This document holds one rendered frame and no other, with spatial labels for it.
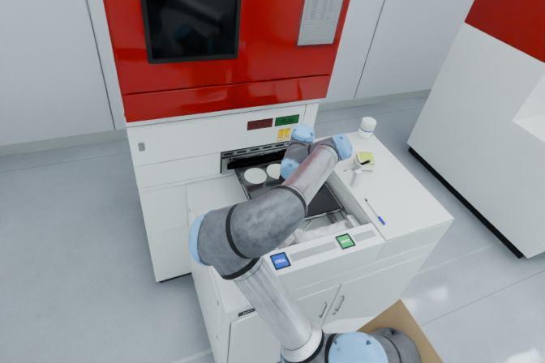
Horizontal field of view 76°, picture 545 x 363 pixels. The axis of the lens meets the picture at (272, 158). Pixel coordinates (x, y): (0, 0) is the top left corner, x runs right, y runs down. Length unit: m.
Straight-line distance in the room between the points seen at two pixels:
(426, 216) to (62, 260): 2.05
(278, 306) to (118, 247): 1.76
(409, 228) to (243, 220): 0.91
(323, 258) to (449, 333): 1.38
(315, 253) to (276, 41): 0.76
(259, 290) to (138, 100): 0.77
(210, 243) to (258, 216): 0.12
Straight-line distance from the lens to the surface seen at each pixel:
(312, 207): 1.49
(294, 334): 0.91
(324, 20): 1.36
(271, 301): 0.84
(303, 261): 1.25
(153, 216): 1.76
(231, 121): 1.47
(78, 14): 2.79
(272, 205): 0.69
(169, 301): 2.25
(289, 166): 1.03
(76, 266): 2.49
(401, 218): 1.50
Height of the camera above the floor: 1.99
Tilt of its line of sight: 41 degrees down
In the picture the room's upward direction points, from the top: 9 degrees clockwise
